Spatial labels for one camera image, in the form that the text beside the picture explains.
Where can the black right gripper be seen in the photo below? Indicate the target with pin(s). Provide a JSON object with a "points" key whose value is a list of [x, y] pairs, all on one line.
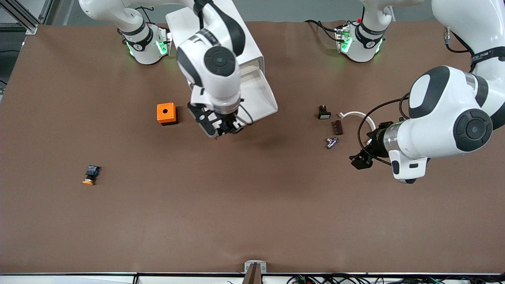
{"points": [[226, 123]]}

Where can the black white-capped push button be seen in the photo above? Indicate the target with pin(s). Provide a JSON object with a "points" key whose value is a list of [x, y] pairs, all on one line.
{"points": [[324, 114]]}

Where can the yellow push button switch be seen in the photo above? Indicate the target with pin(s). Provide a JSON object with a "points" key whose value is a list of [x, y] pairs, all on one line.
{"points": [[91, 171]]}

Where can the white curved plastic bracket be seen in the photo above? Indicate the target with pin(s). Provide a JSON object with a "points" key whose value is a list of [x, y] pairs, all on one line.
{"points": [[355, 113]]}

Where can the orange button enclosure box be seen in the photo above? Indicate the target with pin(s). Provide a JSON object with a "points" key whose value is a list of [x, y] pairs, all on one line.
{"points": [[165, 118]]}

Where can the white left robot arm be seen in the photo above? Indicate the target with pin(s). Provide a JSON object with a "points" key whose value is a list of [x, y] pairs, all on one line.
{"points": [[438, 118]]}

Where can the grey metal table bracket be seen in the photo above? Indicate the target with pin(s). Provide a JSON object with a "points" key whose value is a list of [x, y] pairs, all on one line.
{"points": [[255, 272]]}

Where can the small silver metal connector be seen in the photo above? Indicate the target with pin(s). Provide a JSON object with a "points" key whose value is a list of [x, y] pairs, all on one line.
{"points": [[331, 143]]}

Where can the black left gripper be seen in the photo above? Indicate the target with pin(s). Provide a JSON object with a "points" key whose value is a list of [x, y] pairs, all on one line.
{"points": [[378, 142]]}

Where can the aluminium frame profile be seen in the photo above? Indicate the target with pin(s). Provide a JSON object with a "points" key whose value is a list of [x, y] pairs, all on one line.
{"points": [[29, 27]]}

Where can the brown terminal block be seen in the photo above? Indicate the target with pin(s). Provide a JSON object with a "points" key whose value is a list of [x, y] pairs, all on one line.
{"points": [[338, 127]]}

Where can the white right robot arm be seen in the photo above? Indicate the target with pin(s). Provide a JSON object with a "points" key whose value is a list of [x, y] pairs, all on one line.
{"points": [[215, 75]]}

